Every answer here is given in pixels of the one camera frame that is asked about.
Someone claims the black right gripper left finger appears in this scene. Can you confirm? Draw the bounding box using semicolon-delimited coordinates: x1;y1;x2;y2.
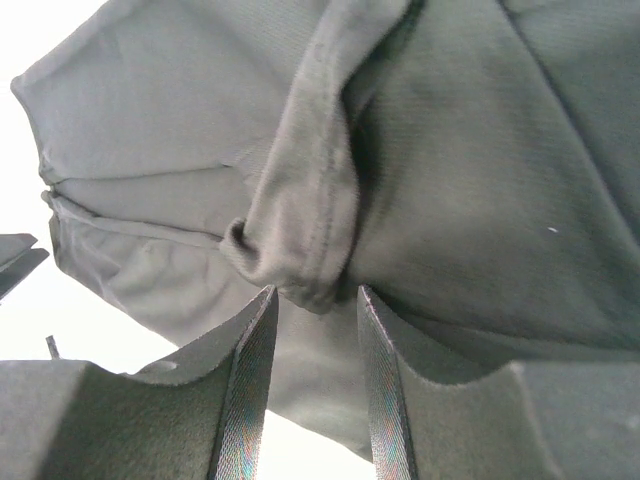
1;287;278;479

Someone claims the black t shirt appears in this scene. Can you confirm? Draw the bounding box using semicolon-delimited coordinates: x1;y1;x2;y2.
11;1;639;459

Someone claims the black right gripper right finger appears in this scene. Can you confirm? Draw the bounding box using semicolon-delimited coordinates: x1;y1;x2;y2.
357;286;639;479

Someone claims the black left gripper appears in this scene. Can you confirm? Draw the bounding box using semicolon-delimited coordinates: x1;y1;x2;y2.
0;233;49;300

